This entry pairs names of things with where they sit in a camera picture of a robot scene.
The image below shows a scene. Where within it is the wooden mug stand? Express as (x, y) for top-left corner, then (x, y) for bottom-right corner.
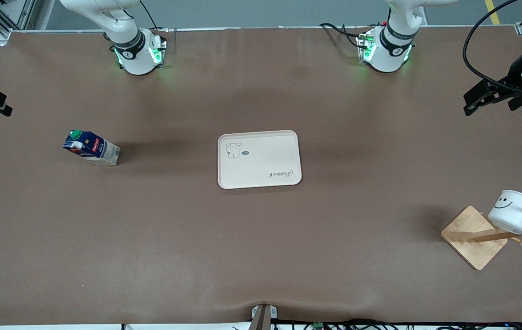
(441, 200), (522, 270)

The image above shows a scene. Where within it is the white smiley cup black handle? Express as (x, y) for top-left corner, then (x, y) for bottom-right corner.
(488, 190), (522, 235)

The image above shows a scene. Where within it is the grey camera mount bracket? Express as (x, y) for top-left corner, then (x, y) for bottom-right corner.
(251, 304), (278, 330)

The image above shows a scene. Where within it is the black right arm base cable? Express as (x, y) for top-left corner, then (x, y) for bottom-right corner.
(139, 0), (170, 33)

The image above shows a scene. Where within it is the black left arm base cable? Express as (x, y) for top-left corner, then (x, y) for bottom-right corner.
(319, 22), (363, 49)

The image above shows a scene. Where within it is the cream tray with rabbit print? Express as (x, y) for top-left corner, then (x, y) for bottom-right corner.
(217, 130), (302, 190)

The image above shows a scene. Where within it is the blue milk carton green cap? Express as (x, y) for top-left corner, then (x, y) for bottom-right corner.
(63, 130), (121, 166)

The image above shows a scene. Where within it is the black arm base cable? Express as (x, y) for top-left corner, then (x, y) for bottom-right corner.
(319, 22), (363, 49)
(139, 0), (170, 33)

